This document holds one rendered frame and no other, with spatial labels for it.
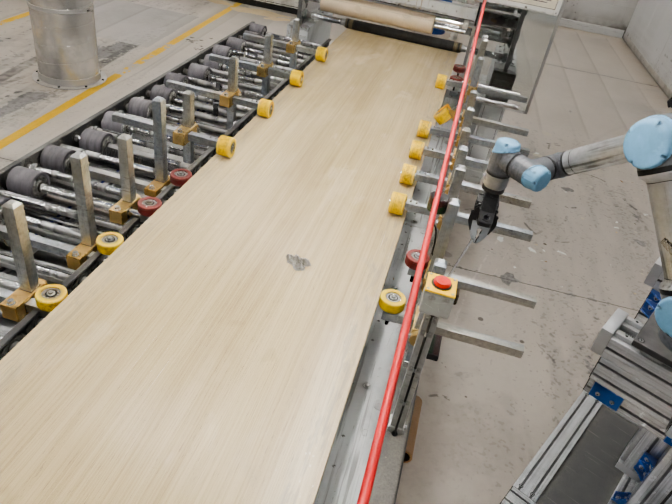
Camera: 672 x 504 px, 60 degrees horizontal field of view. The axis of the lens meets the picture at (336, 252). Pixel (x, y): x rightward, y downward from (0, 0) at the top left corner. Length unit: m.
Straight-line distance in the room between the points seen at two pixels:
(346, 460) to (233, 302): 0.54
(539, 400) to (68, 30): 4.32
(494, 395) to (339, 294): 1.34
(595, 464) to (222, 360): 1.58
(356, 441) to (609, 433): 1.28
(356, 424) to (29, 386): 0.88
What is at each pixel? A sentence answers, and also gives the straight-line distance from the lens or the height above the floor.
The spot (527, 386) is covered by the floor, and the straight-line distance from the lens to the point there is 3.02.
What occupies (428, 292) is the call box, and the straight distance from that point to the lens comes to 1.32.
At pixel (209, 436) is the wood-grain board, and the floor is 0.90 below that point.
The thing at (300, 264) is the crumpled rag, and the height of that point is 0.92.
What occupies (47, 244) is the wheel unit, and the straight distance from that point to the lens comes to 2.07.
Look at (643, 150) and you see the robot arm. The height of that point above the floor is 1.52.
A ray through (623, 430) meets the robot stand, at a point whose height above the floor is 0.21.
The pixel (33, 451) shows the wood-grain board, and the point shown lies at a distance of 1.41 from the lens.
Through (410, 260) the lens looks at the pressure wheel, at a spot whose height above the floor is 0.90.
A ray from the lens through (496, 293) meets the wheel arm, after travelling 2.01.
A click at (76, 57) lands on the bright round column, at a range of 5.39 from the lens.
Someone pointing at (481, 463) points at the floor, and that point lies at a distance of 2.63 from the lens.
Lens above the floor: 2.01
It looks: 35 degrees down
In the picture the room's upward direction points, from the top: 10 degrees clockwise
